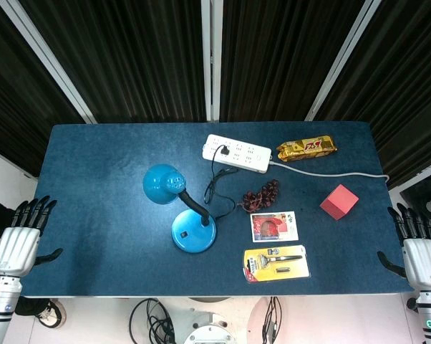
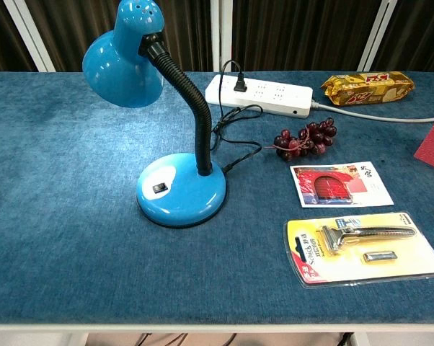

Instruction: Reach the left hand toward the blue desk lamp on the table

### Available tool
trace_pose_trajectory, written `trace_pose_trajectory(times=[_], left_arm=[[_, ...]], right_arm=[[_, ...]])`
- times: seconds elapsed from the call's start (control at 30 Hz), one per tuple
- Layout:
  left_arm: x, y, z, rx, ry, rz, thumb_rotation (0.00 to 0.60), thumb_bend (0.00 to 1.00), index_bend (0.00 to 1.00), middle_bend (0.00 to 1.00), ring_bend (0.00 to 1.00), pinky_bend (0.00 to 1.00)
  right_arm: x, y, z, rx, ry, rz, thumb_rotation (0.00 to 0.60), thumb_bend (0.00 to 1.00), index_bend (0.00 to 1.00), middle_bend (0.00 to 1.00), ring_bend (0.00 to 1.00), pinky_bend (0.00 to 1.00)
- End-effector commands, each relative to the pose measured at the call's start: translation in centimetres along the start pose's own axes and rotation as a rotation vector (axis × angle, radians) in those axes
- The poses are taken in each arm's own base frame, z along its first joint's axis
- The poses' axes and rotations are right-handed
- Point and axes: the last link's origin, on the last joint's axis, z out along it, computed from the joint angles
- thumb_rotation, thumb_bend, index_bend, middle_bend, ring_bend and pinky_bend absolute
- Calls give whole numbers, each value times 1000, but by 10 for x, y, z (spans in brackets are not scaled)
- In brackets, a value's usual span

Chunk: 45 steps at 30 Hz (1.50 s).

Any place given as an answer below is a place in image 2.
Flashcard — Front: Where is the white power strip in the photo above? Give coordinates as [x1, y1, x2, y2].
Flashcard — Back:
[205, 74, 314, 120]

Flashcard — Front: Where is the blue velvet table cloth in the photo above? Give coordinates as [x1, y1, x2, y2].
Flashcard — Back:
[0, 71, 434, 327]

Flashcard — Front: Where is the dark brown curtain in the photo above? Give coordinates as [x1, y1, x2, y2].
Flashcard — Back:
[0, 0, 434, 75]

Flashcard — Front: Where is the black power cable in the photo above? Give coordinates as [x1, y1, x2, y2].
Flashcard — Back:
[208, 59, 264, 173]

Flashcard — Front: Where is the golden biscuit packet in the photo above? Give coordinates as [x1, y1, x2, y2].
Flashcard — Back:
[320, 71, 415, 107]

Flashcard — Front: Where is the razor in yellow blister pack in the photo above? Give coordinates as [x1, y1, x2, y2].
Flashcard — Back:
[283, 210, 434, 289]

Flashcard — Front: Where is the white metal frame post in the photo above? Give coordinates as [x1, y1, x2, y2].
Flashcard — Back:
[209, 0, 234, 72]
[356, 0, 399, 72]
[3, 0, 56, 73]

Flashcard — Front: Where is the blue desk lamp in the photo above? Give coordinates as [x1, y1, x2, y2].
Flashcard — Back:
[81, 0, 228, 229]

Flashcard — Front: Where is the grey power strip cable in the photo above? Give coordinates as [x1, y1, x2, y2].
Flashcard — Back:
[311, 100, 434, 124]

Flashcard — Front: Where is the dark red grape bunch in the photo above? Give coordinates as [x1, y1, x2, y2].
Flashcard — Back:
[264, 117, 338, 163]

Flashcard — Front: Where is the postcard with red gate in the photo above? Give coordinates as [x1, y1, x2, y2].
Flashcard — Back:
[289, 161, 395, 209]

